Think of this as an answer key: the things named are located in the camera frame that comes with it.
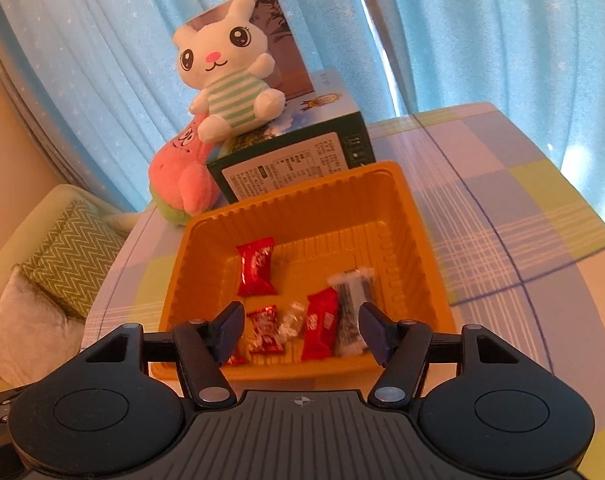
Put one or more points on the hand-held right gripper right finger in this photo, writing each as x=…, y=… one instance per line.
x=375, y=332

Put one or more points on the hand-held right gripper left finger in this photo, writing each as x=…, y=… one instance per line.
x=230, y=329

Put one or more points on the small red candy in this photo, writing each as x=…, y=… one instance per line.
x=236, y=357

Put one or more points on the clear black-print snack packet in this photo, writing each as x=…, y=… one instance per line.
x=352, y=310

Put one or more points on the red white candy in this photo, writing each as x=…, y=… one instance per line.
x=264, y=329

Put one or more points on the red snack packet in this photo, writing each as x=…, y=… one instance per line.
x=320, y=322
x=256, y=267

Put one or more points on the clear white candy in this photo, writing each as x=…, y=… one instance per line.
x=291, y=320

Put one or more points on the orange plastic tray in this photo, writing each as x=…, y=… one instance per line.
x=312, y=225

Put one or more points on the white textured pillow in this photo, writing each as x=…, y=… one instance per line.
x=27, y=330

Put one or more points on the plaid tablecloth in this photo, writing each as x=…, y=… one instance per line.
x=507, y=240

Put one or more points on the pink starfish plush toy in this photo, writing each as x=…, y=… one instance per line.
x=182, y=170

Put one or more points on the green zigzag pillow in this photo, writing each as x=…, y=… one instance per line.
x=72, y=260

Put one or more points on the light green sofa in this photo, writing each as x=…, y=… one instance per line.
x=12, y=240

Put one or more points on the green printed box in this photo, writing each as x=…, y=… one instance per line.
x=292, y=165

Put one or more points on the white bunny plush toy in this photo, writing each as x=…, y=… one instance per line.
x=227, y=75

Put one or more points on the grey curtain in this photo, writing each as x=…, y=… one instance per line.
x=42, y=125

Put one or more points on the brown printed box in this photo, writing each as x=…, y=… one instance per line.
x=287, y=45

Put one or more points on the blue sheer curtain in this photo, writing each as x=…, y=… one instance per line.
x=107, y=60
x=507, y=35

